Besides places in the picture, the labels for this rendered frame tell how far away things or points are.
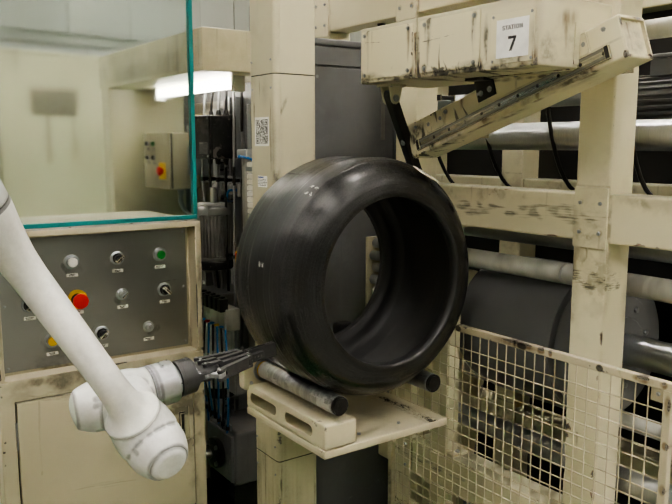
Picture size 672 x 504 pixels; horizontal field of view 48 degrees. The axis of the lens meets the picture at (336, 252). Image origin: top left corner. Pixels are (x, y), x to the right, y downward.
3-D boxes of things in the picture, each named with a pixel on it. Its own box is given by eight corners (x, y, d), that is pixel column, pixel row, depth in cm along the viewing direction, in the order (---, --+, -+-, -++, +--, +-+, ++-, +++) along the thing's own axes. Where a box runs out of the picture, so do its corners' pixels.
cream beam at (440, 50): (358, 85, 202) (358, 29, 200) (427, 89, 216) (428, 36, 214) (536, 66, 153) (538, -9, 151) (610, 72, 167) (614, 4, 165)
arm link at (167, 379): (137, 361, 153) (164, 353, 156) (144, 402, 155) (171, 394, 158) (154, 372, 145) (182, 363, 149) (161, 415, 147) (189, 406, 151)
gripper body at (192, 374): (181, 367, 149) (222, 354, 154) (164, 357, 156) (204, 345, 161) (186, 402, 151) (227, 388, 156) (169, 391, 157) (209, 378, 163)
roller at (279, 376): (273, 364, 196) (264, 380, 195) (261, 357, 193) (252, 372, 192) (352, 402, 167) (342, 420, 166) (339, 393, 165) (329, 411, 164)
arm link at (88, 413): (140, 397, 156) (166, 430, 146) (65, 422, 148) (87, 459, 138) (136, 353, 152) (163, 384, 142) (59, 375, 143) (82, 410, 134)
